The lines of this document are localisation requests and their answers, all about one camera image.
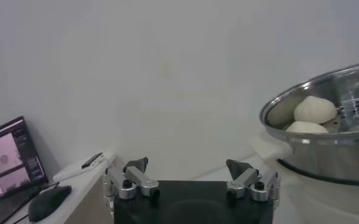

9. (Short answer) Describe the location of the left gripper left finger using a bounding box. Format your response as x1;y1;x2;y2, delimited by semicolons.
102;156;161;201

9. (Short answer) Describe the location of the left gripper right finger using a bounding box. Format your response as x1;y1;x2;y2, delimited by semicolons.
226;158;280;202

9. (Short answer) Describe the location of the white steamed baozi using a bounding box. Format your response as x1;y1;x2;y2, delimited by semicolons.
294;95;338;125
285;121;329;134

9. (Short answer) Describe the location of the black computer mouse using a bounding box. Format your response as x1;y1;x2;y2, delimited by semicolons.
28;184;73;222

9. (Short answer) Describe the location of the stainless steel steamer basket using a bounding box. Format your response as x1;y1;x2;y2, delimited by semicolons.
248;59;359;185

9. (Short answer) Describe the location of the black phone with white rim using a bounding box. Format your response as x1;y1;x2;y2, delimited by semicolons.
80;152;104;170

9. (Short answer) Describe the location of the white side table with laptop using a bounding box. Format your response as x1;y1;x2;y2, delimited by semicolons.
2;152;119;224

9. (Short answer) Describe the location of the cream electric cooker base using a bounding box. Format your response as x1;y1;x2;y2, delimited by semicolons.
276;158;359;224

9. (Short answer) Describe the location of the computer monitor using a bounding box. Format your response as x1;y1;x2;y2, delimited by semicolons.
0;115;49;224

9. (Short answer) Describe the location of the black mouse cable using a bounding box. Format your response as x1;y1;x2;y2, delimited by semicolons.
37;181;61;193

